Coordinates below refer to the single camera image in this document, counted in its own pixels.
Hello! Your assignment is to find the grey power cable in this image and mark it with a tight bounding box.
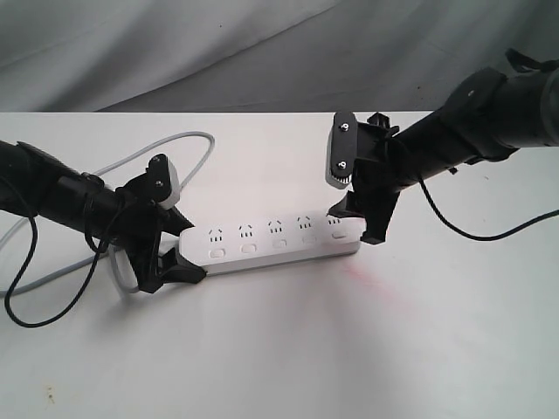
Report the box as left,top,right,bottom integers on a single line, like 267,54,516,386
0,131,216,300

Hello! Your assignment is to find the white five-outlet power strip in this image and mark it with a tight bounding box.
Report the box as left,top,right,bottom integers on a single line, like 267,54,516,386
178,210,364,276

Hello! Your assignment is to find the black camera cable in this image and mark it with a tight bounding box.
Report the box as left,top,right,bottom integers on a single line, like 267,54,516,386
417,174,559,241
3,191,132,326

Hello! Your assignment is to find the black right camera cable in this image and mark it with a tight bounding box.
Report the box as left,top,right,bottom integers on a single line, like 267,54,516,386
417,174,559,241

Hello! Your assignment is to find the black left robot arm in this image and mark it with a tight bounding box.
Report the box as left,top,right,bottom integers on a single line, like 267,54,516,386
1,142,206,293

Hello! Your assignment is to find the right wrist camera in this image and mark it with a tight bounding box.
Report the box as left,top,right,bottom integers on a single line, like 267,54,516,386
326,111,358,189

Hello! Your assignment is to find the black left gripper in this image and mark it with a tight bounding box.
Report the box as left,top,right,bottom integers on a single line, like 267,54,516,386
98,173,206,293

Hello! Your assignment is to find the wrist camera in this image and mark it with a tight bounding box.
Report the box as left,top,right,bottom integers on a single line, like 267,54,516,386
326,111,358,189
146,154,181,210

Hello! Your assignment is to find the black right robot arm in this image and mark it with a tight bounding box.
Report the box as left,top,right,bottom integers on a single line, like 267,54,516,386
326,49,558,244

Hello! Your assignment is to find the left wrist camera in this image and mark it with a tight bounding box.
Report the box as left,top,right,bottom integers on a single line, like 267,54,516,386
146,154,181,210

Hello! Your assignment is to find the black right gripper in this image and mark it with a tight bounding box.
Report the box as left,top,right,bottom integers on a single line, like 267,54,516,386
328,113,415,244

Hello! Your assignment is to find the grey backdrop cloth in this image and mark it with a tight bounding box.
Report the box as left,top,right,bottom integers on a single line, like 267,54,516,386
1,1,558,112

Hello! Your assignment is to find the black left camera cable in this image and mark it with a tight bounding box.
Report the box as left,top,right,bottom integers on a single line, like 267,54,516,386
3,191,132,326

